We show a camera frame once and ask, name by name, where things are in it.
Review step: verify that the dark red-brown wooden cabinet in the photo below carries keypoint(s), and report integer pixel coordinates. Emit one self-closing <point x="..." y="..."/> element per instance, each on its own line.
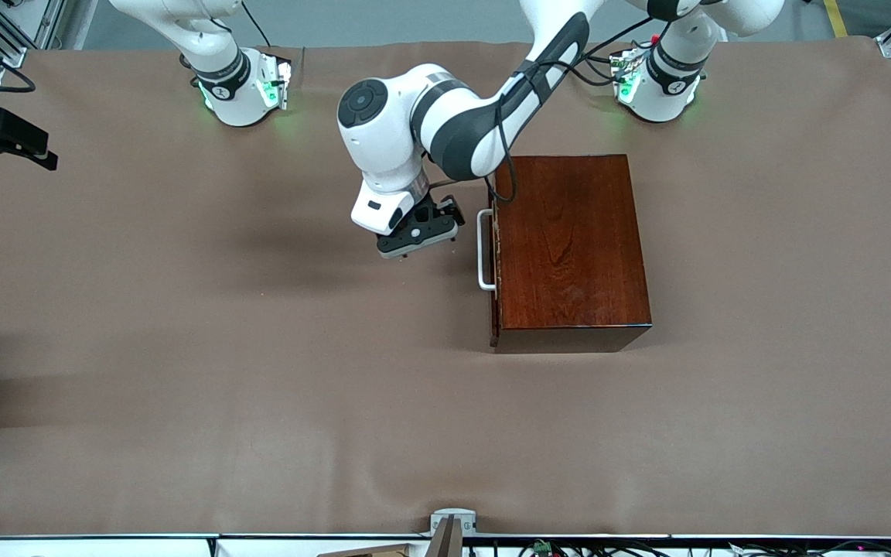
<point x="569" y="240"/>

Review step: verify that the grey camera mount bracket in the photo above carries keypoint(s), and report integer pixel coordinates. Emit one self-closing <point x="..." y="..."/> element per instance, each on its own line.
<point x="452" y="522"/>

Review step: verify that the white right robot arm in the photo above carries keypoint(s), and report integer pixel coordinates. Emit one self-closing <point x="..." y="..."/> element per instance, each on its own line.
<point x="229" y="85"/>

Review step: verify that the yellow floor tape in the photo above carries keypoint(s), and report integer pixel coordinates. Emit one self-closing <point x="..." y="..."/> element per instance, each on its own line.
<point x="836" y="19"/>

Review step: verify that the white table edge rail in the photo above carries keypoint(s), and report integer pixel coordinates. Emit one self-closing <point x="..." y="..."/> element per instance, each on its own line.
<point x="105" y="545"/>

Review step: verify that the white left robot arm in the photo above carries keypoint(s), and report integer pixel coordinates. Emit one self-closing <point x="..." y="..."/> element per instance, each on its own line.
<point x="461" y="124"/>

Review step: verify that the brown table mat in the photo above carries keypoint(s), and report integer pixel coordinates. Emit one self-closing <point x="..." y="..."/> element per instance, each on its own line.
<point x="260" y="425"/>

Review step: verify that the light wooden plank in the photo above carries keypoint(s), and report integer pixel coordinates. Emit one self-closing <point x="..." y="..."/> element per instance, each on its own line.
<point x="372" y="551"/>

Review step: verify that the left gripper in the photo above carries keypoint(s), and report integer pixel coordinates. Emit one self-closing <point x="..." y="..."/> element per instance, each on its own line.
<point x="436" y="208"/>

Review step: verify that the light wood drawer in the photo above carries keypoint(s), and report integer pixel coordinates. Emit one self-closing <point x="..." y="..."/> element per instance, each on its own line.
<point x="483" y="255"/>

